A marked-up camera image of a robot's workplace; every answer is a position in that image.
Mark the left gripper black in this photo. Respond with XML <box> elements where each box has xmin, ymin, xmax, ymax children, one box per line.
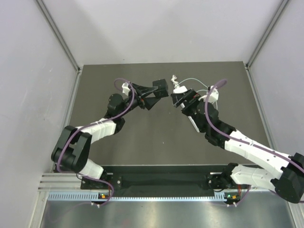
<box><xmin>119</xmin><ymin>83</ymin><xmax>161</xmax><ymax>117</ymax></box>

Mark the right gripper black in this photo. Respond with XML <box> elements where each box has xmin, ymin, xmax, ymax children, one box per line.
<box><xmin>171</xmin><ymin>89</ymin><xmax>206</xmax><ymax>133</ymax></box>

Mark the black cube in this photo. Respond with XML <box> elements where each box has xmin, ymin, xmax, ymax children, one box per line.
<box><xmin>152</xmin><ymin>79</ymin><xmax>169</xmax><ymax>98</ymax></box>

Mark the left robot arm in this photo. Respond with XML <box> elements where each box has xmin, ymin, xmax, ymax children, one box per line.
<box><xmin>51</xmin><ymin>79</ymin><xmax>168</xmax><ymax>188</ymax></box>

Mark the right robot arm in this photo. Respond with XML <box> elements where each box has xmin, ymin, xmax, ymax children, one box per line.
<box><xmin>171</xmin><ymin>86</ymin><xmax>304</xmax><ymax>203</ymax></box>

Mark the white power strip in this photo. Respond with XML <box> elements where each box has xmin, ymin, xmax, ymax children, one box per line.
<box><xmin>173</xmin><ymin>86</ymin><xmax>200</xmax><ymax>133</ymax></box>

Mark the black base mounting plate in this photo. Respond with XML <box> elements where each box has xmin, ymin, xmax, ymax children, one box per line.
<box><xmin>80</xmin><ymin>165</ymin><xmax>238</xmax><ymax>197</ymax></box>

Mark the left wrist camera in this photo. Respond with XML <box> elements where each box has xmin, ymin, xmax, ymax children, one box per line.
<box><xmin>122</xmin><ymin>82</ymin><xmax>132</xmax><ymax>96</ymax></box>

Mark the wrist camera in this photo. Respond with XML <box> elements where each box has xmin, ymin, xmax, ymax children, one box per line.
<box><xmin>199</xmin><ymin>86</ymin><xmax>219</xmax><ymax>104</ymax></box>
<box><xmin>122</xmin><ymin>82</ymin><xmax>132</xmax><ymax>96</ymax></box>

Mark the white power strip cord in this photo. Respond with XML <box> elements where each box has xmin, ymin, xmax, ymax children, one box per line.
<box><xmin>170</xmin><ymin>74</ymin><xmax>181</xmax><ymax>88</ymax></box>

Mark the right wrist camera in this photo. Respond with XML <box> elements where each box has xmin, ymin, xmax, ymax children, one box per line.
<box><xmin>199</xmin><ymin>86</ymin><xmax>219</xmax><ymax>104</ymax></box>

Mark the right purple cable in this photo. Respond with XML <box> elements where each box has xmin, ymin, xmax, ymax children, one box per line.
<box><xmin>204</xmin><ymin>78</ymin><xmax>304</xmax><ymax>205</ymax></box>

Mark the left aluminium frame post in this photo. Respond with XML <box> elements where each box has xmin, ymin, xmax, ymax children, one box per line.
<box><xmin>34</xmin><ymin>0</ymin><xmax>81</xmax><ymax>73</ymax></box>

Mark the aluminium frame post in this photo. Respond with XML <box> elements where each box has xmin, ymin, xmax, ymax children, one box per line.
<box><xmin>245</xmin><ymin>0</ymin><xmax>291</xmax><ymax>70</ymax></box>
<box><xmin>34</xmin><ymin>0</ymin><xmax>81</xmax><ymax>73</ymax></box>

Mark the aluminium front rail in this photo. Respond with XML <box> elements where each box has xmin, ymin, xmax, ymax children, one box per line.
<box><xmin>38</xmin><ymin>173</ymin><xmax>82</xmax><ymax>191</ymax></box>

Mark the slotted cable duct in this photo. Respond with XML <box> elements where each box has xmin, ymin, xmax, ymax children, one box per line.
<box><xmin>47</xmin><ymin>191</ymin><xmax>240</xmax><ymax>202</ymax></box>

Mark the right aluminium frame post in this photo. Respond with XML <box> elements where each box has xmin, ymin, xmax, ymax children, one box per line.
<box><xmin>245</xmin><ymin>0</ymin><xmax>291</xmax><ymax>70</ymax></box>

